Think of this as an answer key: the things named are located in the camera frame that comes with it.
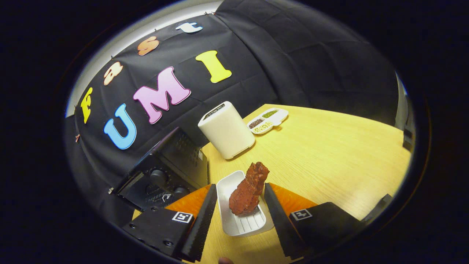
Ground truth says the white plastic tray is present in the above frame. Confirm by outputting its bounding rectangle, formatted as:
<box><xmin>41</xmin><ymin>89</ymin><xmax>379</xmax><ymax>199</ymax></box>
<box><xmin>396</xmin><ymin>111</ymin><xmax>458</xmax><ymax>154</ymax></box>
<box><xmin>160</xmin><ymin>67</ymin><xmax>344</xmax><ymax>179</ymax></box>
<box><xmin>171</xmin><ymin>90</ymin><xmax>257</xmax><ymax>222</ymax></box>
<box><xmin>216</xmin><ymin>170</ymin><xmax>274</xmax><ymax>237</ymax></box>

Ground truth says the brown chicken drumstick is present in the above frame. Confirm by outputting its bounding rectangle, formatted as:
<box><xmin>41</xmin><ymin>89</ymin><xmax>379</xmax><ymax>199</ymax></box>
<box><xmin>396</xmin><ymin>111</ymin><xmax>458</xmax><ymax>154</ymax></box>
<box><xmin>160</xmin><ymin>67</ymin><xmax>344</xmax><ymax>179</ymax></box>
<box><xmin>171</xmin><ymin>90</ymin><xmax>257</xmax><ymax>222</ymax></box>
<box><xmin>229</xmin><ymin>162</ymin><xmax>270</xmax><ymax>216</ymax></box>

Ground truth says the black toaster oven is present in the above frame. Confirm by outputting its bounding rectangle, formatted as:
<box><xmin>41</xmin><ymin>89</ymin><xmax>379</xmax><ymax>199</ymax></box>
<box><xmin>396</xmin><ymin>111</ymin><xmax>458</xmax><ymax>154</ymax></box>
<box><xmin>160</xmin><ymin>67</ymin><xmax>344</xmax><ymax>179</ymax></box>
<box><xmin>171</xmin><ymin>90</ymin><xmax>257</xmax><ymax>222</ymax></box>
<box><xmin>109</xmin><ymin>126</ymin><xmax>208</xmax><ymax>211</ymax></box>

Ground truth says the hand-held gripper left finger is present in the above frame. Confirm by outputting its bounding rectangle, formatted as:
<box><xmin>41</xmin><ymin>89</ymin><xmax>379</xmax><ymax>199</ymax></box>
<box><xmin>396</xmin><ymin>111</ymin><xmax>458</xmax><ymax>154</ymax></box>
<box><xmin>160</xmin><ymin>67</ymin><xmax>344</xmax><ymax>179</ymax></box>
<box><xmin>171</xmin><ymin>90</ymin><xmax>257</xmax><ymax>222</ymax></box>
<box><xmin>122</xmin><ymin>184</ymin><xmax>218</xmax><ymax>263</ymax></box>

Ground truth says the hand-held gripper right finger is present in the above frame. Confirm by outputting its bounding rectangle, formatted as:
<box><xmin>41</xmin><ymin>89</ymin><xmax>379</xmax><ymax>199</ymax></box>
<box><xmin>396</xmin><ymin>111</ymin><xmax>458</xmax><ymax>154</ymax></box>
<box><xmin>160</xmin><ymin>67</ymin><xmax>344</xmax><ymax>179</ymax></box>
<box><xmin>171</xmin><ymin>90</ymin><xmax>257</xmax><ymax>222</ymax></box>
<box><xmin>264</xmin><ymin>182</ymin><xmax>367</xmax><ymax>260</ymax></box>

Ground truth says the white pop-up toaster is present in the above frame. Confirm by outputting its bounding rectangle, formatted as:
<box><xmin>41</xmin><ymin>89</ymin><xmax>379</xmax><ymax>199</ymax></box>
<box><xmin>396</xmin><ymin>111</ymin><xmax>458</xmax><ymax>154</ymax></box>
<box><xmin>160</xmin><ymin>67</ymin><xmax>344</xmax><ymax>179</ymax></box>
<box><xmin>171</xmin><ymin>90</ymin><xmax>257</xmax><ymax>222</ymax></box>
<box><xmin>198</xmin><ymin>101</ymin><xmax>256</xmax><ymax>160</ymax></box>

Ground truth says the white divided seasoning dish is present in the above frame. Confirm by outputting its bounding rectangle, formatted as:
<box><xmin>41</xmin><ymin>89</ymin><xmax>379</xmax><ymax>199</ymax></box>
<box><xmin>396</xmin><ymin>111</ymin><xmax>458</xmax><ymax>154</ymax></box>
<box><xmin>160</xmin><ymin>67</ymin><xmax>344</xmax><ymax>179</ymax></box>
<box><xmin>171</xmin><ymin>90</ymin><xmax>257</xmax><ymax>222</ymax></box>
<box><xmin>247</xmin><ymin>108</ymin><xmax>289</xmax><ymax>135</ymax></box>

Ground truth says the black block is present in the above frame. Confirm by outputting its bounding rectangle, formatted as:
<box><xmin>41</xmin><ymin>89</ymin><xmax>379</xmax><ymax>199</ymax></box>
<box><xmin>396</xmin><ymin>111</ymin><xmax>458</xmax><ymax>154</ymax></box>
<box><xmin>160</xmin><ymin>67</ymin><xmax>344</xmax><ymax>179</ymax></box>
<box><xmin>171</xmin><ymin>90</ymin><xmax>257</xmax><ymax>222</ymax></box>
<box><xmin>402</xmin><ymin>126</ymin><xmax>416</xmax><ymax>151</ymax></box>

